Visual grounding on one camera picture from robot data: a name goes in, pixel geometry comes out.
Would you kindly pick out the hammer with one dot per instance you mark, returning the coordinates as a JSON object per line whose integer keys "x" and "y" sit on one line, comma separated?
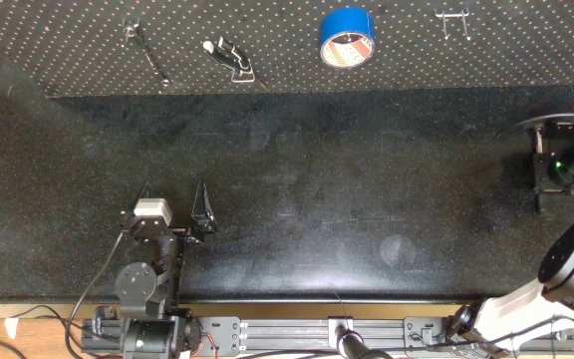
{"x": 538, "y": 204}

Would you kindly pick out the black screwdriver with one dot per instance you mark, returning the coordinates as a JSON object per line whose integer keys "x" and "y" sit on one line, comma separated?
{"x": 224, "y": 56}

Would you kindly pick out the mounting rail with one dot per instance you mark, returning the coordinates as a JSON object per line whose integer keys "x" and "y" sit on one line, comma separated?
{"x": 287, "y": 336}

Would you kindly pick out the white tape piece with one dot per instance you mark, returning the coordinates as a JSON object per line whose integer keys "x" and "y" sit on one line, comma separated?
{"x": 12, "y": 326}

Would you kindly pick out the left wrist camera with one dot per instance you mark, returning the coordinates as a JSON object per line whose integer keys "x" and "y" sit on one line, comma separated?
{"x": 153, "y": 208}

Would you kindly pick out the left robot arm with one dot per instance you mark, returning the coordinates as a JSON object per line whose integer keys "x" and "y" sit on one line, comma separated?
{"x": 142, "y": 289}

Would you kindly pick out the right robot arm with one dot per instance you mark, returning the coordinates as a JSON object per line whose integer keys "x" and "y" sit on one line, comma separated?
{"x": 516, "y": 309}

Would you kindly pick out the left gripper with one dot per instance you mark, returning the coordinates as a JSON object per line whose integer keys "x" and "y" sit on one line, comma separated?
{"x": 182, "y": 232}

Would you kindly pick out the wrench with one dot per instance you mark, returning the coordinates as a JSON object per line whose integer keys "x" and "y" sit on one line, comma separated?
{"x": 148, "y": 55}

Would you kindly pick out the roll of blue tape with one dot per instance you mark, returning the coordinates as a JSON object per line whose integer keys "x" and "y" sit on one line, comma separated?
{"x": 344, "y": 22}

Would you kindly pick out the black pegboard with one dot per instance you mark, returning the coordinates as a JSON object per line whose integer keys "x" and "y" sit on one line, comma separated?
{"x": 466, "y": 65}

